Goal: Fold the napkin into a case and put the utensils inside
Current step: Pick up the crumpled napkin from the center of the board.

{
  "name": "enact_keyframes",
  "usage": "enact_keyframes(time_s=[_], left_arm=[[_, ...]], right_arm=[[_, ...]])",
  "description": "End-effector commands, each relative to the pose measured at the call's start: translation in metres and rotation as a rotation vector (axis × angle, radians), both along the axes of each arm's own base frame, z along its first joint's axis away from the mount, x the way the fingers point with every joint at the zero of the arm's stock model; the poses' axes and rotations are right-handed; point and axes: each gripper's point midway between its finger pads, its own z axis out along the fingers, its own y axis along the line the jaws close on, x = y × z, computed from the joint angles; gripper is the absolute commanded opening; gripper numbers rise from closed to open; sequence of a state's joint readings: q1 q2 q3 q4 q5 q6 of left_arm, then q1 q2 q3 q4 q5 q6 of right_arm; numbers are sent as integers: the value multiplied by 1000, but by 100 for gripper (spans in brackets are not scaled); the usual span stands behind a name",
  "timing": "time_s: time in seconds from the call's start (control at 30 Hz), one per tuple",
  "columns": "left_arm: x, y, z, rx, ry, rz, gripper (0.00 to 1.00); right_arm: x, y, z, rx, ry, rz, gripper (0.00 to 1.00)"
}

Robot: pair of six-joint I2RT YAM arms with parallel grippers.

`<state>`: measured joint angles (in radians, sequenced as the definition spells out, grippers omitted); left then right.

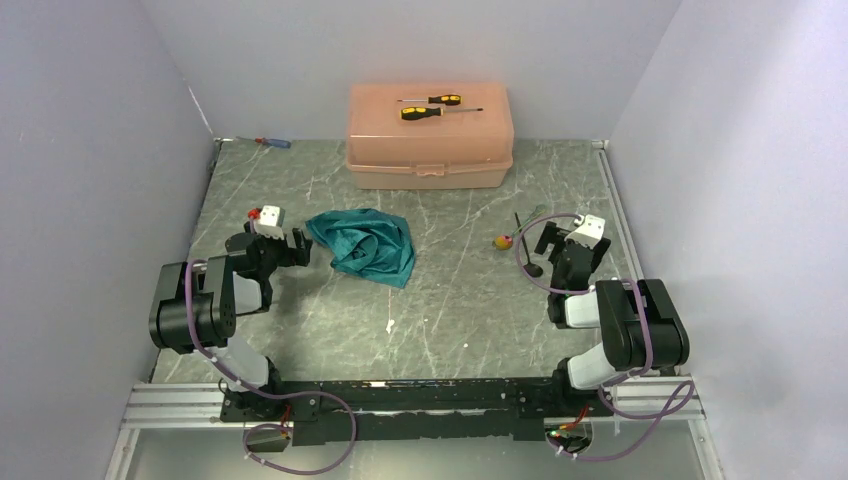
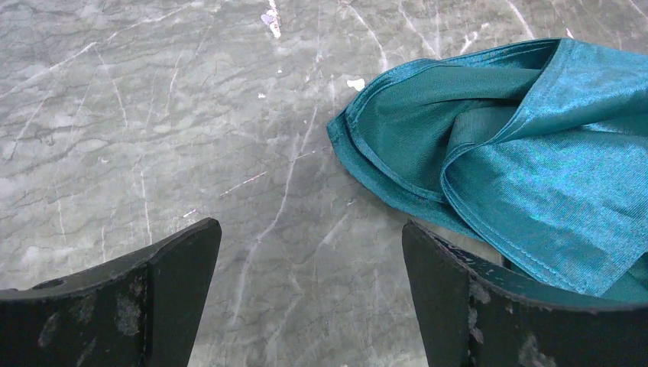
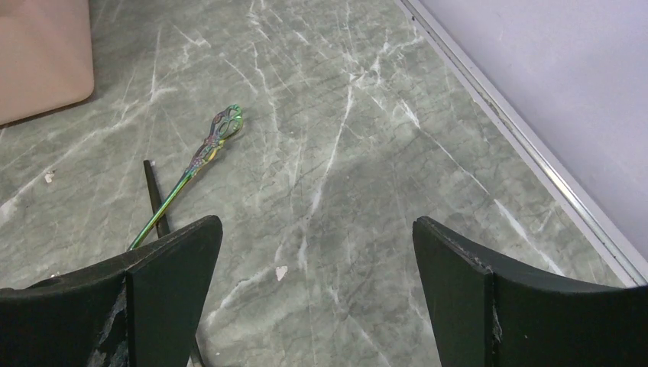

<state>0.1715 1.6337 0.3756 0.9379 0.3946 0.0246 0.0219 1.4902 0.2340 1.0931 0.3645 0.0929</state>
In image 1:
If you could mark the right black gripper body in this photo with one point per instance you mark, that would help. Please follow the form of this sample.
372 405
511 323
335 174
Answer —
555 277

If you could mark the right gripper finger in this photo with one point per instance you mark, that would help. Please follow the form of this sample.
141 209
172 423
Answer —
550 236
598 253

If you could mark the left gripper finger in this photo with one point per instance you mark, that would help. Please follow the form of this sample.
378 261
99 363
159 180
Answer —
289 256
301 251

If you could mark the red-blue screwdriver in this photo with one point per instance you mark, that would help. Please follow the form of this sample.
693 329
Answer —
270 142

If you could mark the aluminium frame rail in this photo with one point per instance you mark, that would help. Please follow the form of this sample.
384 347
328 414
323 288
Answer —
193 406

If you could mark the large yellow-black screwdriver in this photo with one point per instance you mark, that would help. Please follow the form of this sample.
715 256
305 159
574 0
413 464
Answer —
420 113

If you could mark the pink plastic toolbox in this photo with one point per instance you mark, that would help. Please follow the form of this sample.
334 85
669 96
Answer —
456 151

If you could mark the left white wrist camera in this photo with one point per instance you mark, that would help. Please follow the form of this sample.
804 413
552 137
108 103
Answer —
267 221

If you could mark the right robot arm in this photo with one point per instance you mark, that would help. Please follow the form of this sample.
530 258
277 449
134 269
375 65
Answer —
640 328

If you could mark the black spoon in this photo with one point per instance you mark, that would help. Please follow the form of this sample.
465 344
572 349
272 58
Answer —
532 269

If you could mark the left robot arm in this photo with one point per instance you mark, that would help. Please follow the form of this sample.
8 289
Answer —
196 305

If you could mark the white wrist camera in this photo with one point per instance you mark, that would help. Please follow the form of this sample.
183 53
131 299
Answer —
267 221
588 231

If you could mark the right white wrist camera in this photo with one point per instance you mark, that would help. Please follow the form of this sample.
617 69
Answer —
588 231

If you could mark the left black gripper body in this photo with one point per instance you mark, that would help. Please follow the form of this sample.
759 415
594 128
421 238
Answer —
270 251

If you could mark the teal cloth napkin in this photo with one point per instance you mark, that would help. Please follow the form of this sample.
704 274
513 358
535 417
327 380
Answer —
366 243

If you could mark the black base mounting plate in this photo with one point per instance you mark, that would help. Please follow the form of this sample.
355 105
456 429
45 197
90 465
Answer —
520 408

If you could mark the small yellow-black screwdriver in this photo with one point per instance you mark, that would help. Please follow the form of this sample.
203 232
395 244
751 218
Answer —
446 100

